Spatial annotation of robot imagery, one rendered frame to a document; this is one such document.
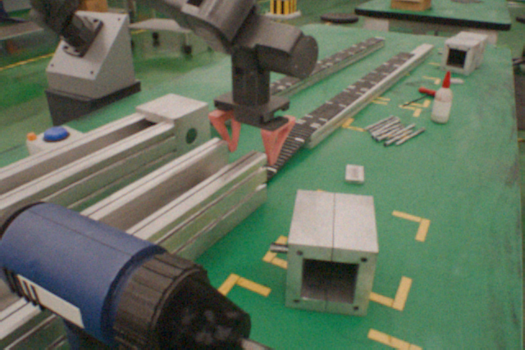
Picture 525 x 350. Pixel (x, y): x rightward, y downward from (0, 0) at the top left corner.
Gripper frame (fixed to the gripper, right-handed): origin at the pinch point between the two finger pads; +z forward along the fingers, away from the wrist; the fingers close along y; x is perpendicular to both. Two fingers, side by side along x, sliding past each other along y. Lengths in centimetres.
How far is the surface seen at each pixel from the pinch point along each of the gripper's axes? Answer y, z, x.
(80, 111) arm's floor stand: -64, 10, 8
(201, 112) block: -14.1, -2.6, 3.6
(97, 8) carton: -528, 52, 325
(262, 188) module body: 5.0, 2.9, -4.1
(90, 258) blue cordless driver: 18.2, -15.8, -38.9
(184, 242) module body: 5.1, 1.7, -20.8
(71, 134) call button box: -30.9, -0.2, -13.0
